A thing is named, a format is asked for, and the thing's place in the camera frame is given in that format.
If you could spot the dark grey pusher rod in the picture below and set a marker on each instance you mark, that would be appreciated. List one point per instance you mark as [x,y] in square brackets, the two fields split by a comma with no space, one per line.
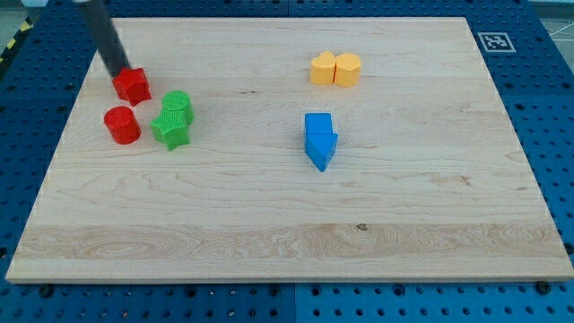
[104,34]

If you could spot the red star block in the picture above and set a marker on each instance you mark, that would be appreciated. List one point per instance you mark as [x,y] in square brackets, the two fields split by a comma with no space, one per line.
[132,85]

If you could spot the green star block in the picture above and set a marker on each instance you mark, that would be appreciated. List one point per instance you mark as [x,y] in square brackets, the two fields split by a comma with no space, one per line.
[171,128]

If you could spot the red cylinder block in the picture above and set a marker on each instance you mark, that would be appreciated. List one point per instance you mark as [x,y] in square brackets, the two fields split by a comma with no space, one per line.
[122,125]

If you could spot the green cylinder block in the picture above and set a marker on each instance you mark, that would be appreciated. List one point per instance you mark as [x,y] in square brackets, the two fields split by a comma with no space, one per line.
[178,101]

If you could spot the yellow heart block left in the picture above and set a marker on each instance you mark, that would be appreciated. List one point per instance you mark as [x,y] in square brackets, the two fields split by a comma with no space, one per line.
[322,68]

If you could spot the yellow heart block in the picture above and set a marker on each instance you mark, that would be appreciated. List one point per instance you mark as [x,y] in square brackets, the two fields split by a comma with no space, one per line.
[347,69]
[322,68]

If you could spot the wooden board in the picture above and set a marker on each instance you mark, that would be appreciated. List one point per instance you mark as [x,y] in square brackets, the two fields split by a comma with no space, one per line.
[428,182]

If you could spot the blue cube block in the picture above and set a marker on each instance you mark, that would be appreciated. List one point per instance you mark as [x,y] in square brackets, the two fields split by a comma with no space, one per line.
[318,123]

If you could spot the blue triangle block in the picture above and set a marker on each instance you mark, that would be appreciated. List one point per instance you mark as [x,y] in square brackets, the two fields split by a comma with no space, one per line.
[320,148]

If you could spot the yellow heart block right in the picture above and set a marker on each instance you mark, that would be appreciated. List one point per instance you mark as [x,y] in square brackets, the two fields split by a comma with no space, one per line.
[347,69]

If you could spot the white fiducial marker tag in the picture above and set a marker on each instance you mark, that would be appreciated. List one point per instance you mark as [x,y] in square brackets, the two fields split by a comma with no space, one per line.
[496,42]

